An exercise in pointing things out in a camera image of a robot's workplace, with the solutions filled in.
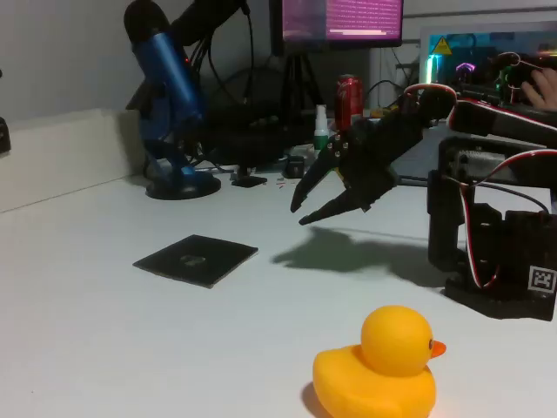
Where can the yellow rubber duck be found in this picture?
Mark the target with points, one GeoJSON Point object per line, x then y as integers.
{"type": "Point", "coordinates": [391, 344]}

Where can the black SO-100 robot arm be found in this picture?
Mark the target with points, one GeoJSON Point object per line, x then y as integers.
{"type": "Point", "coordinates": [500, 124]}

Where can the black square mat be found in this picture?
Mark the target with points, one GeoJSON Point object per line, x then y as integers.
{"type": "Point", "coordinates": [209, 261]}

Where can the person's right hand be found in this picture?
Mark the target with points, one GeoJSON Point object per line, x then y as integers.
{"type": "Point", "coordinates": [544, 89]}

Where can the small black cube device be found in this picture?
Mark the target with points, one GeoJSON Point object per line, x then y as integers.
{"type": "Point", "coordinates": [294, 166]}

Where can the white green spray bottle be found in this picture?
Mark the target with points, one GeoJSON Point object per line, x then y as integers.
{"type": "Point", "coordinates": [320, 130]}

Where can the red soda can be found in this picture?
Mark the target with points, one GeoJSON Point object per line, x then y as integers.
{"type": "Point", "coordinates": [349, 100]}

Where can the small black flat stand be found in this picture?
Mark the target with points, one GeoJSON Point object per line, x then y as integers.
{"type": "Point", "coordinates": [249, 180]}

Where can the black audio device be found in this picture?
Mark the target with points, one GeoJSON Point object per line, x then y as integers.
{"type": "Point", "coordinates": [252, 139]}

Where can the black tripod behind monitor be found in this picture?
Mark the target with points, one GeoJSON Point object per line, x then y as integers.
{"type": "Point", "coordinates": [300, 87]}

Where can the computer monitor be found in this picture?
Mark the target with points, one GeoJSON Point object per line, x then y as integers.
{"type": "Point", "coordinates": [344, 22]}

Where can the glass computer case with lights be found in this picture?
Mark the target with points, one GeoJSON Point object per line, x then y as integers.
{"type": "Point", "coordinates": [474, 56]}

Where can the blue desktop microphone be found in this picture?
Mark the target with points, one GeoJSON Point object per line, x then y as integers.
{"type": "Point", "coordinates": [169, 65]}

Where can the black white fiducial marker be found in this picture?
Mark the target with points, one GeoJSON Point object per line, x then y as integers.
{"type": "Point", "coordinates": [543, 278]}

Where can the white raised ledge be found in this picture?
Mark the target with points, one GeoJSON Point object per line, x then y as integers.
{"type": "Point", "coordinates": [65, 152]}

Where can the black object at edge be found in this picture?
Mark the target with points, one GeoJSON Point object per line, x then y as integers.
{"type": "Point", "coordinates": [3, 137]}

